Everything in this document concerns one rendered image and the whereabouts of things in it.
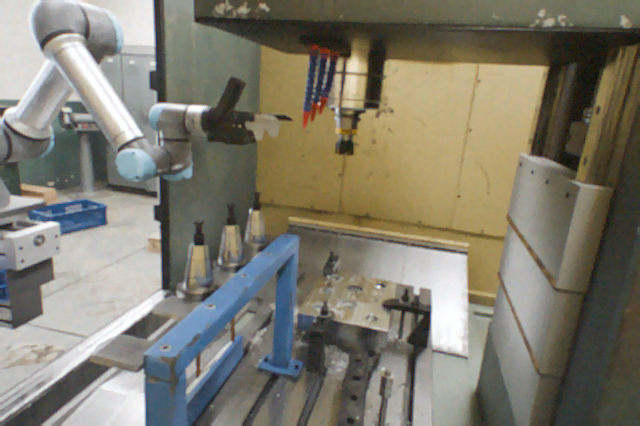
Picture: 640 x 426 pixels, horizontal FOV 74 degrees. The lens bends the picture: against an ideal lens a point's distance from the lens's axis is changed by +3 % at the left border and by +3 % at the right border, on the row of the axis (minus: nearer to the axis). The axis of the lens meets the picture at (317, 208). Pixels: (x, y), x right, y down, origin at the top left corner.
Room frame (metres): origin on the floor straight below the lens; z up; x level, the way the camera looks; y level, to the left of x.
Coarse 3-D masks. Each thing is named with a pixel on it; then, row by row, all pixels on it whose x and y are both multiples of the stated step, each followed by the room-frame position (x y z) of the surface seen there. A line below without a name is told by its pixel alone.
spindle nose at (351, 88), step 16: (352, 48) 0.91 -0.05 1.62; (352, 64) 0.91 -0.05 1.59; (368, 64) 0.91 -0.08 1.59; (384, 64) 0.94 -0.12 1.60; (336, 80) 0.91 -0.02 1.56; (352, 80) 0.90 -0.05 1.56; (368, 80) 0.91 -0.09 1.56; (384, 80) 0.95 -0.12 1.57; (336, 96) 0.91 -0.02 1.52; (352, 96) 0.90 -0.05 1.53; (368, 96) 0.91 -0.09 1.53; (384, 96) 0.96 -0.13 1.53
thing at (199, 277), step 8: (192, 248) 0.58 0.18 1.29; (200, 248) 0.58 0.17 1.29; (208, 248) 0.59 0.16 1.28; (192, 256) 0.58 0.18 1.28; (200, 256) 0.58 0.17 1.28; (208, 256) 0.59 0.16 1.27; (192, 264) 0.57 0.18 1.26; (200, 264) 0.58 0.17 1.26; (208, 264) 0.59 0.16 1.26; (192, 272) 0.57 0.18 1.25; (200, 272) 0.57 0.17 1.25; (208, 272) 0.58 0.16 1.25; (184, 280) 0.58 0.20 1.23; (192, 280) 0.57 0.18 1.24; (200, 280) 0.57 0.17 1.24; (208, 280) 0.58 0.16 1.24; (192, 288) 0.57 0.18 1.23; (200, 288) 0.57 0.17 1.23; (208, 288) 0.58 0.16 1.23
